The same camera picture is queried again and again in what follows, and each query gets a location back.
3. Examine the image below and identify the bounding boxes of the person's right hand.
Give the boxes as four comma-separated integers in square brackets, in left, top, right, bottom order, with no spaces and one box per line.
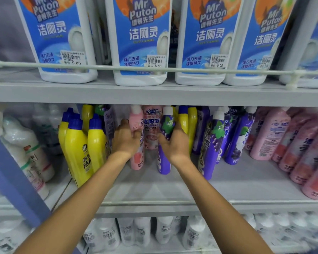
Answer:
[158,122,192,164]

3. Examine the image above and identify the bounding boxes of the person's left hand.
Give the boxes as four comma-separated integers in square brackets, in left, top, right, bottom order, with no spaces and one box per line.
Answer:
[109,119,143,160]

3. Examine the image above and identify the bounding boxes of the grey shelf board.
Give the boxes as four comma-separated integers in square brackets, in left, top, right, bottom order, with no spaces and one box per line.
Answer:
[44,148,318,218]
[0,68,318,108]

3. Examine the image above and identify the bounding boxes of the purple grape-print cleaner bottle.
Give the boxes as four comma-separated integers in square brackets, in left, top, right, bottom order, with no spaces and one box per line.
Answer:
[198,111,226,181]
[192,106,210,156]
[224,106,257,165]
[156,106,176,175]
[215,106,235,164]

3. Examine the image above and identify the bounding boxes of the pink cleaner bottle white cap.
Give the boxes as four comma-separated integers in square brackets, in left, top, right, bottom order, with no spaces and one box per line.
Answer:
[128,105,146,171]

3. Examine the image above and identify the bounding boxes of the purple label bottle green cap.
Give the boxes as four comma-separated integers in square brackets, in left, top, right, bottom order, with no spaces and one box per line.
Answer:
[95,104,116,151]

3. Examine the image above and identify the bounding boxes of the blue shelf upright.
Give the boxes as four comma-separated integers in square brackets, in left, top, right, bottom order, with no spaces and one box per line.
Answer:
[0,123,52,228]

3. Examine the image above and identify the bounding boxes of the row of pink bottles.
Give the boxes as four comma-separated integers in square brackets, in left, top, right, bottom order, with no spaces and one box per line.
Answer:
[245,106,318,201]

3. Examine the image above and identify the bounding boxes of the person's right forearm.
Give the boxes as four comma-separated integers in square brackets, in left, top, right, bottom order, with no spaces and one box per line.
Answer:
[171,157,275,254]

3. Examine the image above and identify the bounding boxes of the white bottle blue label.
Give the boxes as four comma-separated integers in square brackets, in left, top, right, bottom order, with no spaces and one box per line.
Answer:
[104,0,173,86]
[13,0,99,84]
[278,0,318,89]
[222,0,298,86]
[175,0,245,86]

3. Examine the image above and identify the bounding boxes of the clear plastic bottles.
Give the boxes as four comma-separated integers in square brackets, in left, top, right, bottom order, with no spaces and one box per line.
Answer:
[29,104,67,156]

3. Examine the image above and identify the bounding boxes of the pink label cleaner bottle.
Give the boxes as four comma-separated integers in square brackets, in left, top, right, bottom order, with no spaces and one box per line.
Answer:
[142,105,164,150]

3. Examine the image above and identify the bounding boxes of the yellow bottle blue cap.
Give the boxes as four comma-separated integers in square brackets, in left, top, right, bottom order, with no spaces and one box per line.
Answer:
[178,105,189,135]
[64,113,94,188]
[81,104,94,135]
[58,107,75,162]
[87,114,108,173]
[187,107,198,156]

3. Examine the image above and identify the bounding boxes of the white wire shelf rail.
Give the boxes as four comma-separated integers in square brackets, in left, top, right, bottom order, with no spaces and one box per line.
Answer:
[0,60,318,91]

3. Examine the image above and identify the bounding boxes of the white bottle green red label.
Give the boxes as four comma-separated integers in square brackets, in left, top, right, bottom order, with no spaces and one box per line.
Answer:
[0,136,50,201]
[2,116,55,183]

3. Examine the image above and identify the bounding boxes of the row of small white bottles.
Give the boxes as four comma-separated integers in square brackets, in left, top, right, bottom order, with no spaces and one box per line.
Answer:
[81,211,318,253]

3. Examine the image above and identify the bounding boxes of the person's left forearm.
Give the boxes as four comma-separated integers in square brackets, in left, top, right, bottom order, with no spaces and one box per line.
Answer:
[14,152,134,254]

